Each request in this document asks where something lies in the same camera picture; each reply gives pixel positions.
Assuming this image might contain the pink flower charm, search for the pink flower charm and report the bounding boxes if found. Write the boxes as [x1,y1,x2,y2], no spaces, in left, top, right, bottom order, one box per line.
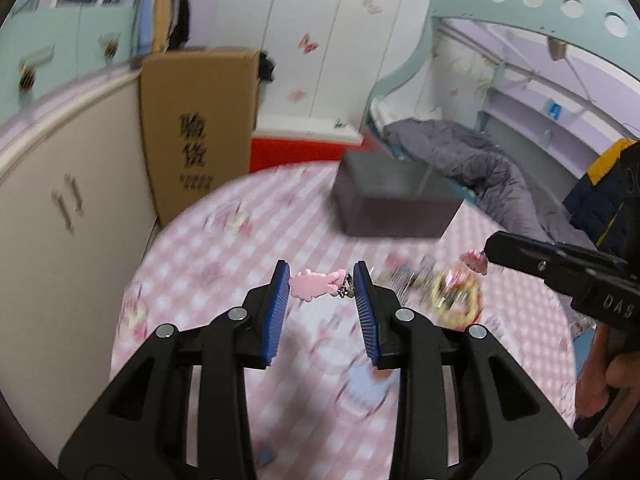
[459,250,489,275]

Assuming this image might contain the pink bunny charm keychain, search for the pink bunny charm keychain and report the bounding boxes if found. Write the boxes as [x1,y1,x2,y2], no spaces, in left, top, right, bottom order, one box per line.
[288,269,355,302]

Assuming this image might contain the flower bead jewelry pile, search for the flower bead jewelry pile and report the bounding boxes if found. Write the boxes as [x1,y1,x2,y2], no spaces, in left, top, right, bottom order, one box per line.
[374,255,483,332]

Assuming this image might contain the person's right hand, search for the person's right hand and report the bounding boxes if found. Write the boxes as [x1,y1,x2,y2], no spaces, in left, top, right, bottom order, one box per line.
[575,325,640,434]

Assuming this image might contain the grey quilt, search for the grey quilt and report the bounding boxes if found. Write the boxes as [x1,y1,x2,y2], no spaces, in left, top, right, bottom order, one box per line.
[383,118,592,248]

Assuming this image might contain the navy yellow jacket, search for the navy yellow jacket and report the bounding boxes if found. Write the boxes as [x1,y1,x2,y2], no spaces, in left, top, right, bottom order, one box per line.
[563,139,639,258]

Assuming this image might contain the pink checked tablecloth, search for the pink checked tablecloth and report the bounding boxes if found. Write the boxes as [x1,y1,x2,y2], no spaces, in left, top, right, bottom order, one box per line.
[111,164,576,479]

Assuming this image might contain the grey metal tin box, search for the grey metal tin box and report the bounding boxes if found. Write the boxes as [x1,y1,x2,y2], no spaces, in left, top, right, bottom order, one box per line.
[331,151,464,240]

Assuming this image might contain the cream low cabinet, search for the cream low cabinet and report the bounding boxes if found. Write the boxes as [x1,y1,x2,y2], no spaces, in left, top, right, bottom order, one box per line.
[1,73,155,460]

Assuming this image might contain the red storage ottoman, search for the red storage ottoman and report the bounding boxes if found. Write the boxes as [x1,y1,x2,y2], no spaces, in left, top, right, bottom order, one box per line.
[250,128,385,174]

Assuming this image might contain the black cloth on box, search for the black cloth on box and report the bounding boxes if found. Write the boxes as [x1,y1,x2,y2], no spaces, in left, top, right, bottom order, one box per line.
[258,51,276,84]

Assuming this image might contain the large cardboard box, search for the large cardboard box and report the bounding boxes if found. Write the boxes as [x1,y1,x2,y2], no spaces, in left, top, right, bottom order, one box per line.
[140,48,260,226]

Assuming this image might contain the mint drawer cabinet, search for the mint drawer cabinet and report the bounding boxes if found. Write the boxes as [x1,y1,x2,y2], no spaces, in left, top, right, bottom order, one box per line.
[0,6,134,122]

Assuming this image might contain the hanging clothes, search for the hanging clothes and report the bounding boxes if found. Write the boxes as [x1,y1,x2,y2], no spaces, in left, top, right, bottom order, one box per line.
[131,0,191,58]

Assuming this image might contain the mint bed frame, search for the mint bed frame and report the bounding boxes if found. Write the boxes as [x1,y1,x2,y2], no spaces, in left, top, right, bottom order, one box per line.
[363,0,639,126]

